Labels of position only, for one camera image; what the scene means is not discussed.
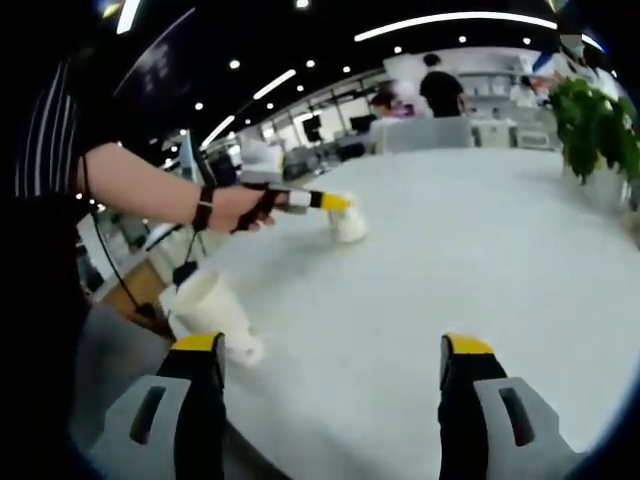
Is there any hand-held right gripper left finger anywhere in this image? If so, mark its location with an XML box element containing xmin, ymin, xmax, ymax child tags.
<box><xmin>89</xmin><ymin>332</ymin><xmax>229</xmax><ymax>480</ymax></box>

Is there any green leafy plant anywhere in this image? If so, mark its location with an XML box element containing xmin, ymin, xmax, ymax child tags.
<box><xmin>548</xmin><ymin>77</ymin><xmax>640</xmax><ymax>186</ymax></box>

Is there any white paper cup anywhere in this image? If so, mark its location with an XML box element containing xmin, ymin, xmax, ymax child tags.
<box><xmin>326</xmin><ymin>192</ymin><xmax>370</xmax><ymax>245</ymax></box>
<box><xmin>158</xmin><ymin>268</ymin><xmax>265</xmax><ymax>370</ymax></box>

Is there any white plant pot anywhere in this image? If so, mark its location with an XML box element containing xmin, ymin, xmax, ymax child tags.
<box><xmin>589</xmin><ymin>164</ymin><xmax>635</xmax><ymax>214</ymax></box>

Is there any person's left hand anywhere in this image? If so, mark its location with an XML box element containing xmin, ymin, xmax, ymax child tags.
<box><xmin>207</xmin><ymin>183</ymin><xmax>290</xmax><ymax>235</ymax></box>

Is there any person's dark striped top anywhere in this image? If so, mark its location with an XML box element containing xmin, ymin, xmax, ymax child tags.
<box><xmin>14</xmin><ymin>59</ymin><xmax>96</xmax><ymax>451</ymax></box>

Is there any short ceiling light strip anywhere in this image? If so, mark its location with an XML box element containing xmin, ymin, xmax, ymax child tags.
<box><xmin>199</xmin><ymin>114</ymin><xmax>236</xmax><ymax>151</ymax></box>
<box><xmin>252</xmin><ymin>68</ymin><xmax>297</xmax><ymax>100</ymax></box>

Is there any white table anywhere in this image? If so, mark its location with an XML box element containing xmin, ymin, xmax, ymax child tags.
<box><xmin>164</xmin><ymin>147</ymin><xmax>640</xmax><ymax>480</ymax></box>

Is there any long curved ceiling light strip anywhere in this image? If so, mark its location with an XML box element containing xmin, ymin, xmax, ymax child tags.
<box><xmin>353</xmin><ymin>12</ymin><xmax>559</xmax><ymax>42</ymax></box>

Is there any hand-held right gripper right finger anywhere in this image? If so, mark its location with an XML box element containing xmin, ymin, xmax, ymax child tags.
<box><xmin>438</xmin><ymin>332</ymin><xmax>589</xmax><ymax>480</ymax></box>

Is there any group of round ceiling spotlights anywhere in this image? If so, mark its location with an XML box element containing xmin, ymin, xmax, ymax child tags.
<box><xmin>167</xmin><ymin>0</ymin><xmax>534</xmax><ymax>151</ymax></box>

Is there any thin black cable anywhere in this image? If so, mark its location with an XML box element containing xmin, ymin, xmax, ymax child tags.
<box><xmin>87</xmin><ymin>209</ymin><xmax>201</xmax><ymax>321</ymax></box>

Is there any brown wooden cabinet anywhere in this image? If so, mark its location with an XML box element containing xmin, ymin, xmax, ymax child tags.
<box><xmin>102</xmin><ymin>259</ymin><xmax>174</xmax><ymax>331</ymax></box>

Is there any black wrist strap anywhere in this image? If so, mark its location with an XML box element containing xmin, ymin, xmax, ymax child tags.
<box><xmin>192</xmin><ymin>184</ymin><xmax>217</xmax><ymax>233</ymax></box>

